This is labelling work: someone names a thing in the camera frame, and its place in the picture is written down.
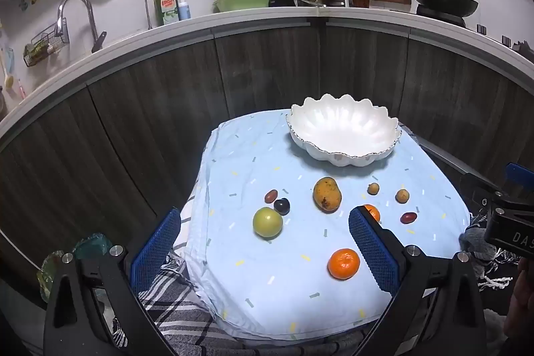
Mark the white scalloped bowl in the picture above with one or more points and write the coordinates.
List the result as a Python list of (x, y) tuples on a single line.
[(342, 126)]

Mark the black wall socket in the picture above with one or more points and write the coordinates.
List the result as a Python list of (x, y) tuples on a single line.
[(480, 28), (506, 40)]

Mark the person's right hand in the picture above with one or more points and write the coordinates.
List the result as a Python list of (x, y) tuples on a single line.
[(525, 297)]

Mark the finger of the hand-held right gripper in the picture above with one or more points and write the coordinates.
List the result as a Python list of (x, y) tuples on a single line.
[(475, 185), (519, 174)]

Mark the green plastic bags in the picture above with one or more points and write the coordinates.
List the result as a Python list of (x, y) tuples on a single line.
[(89, 245)]

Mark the green dish soap bottle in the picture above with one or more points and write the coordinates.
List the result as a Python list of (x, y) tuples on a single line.
[(167, 3)]

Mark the green apple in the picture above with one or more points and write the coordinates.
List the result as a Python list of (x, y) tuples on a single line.
[(267, 221)]

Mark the red jujube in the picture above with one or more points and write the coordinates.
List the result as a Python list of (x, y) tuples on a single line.
[(408, 218), (270, 196)]

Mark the orange tangerine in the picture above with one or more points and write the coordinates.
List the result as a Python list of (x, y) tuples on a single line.
[(343, 264), (372, 213)]

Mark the dark purple plum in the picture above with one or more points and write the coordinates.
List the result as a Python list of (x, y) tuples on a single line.
[(282, 206)]

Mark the grey metal rail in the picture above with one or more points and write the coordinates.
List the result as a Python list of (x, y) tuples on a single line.
[(442, 158)]

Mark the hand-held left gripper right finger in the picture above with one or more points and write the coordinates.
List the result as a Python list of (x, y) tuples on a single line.
[(373, 251)]

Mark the light blue patterned tablecloth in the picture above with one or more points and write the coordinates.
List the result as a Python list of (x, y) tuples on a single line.
[(250, 276)]

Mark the small brown longan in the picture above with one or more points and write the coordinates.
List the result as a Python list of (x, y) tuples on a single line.
[(373, 188)]

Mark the green plastic basin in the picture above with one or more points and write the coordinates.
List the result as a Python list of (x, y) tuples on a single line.
[(242, 2)]

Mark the kitchen counter with wood cabinets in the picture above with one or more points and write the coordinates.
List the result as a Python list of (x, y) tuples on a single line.
[(167, 110)]

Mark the yellow mango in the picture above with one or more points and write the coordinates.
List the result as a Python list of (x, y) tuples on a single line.
[(327, 193)]

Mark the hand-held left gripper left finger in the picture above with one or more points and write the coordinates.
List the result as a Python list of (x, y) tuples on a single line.
[(156, 245)]

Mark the large brown longan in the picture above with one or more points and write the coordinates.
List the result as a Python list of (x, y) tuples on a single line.
[(402, 196)]

